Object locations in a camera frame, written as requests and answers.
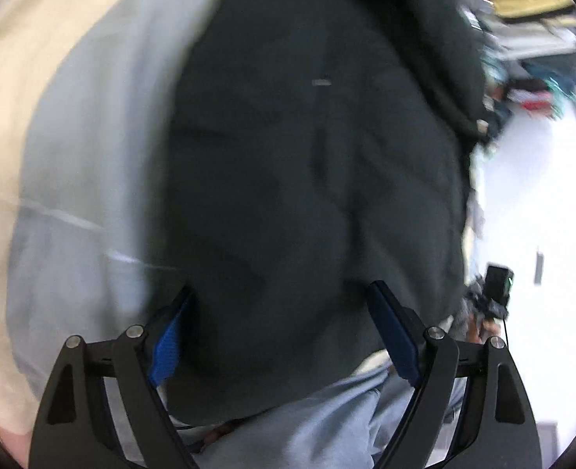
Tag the patchwork bed blanket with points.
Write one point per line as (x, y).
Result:
(82, 205)

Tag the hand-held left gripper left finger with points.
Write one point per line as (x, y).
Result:
(168, 347)

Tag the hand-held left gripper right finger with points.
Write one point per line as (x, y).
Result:
(395, 332)

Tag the person's blue jeans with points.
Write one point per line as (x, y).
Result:
(307, 425)

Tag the teal sock hanger with socks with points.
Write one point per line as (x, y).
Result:
(547, 93)

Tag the black puffer jacket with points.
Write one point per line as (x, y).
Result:
(317, 180)

